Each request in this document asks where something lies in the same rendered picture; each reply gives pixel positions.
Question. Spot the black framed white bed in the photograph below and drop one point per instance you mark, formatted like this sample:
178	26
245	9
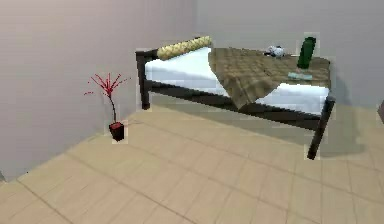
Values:
186	71

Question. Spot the yellow patterned pillow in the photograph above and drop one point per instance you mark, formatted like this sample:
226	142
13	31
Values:
182	48

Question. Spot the brown quilted blanket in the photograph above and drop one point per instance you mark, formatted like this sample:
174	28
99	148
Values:
246	73

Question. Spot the red house plant black pot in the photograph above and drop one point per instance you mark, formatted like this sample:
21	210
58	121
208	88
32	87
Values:
116	130

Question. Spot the black and white ball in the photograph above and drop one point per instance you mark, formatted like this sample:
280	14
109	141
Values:
276	51

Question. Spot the pale teal flat book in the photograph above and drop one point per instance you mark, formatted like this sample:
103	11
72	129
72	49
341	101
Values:
300	76

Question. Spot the green bottle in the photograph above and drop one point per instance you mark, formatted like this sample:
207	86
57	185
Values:
306	52

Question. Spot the dark brown furniture edge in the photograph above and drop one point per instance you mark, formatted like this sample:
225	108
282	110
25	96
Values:
381	111

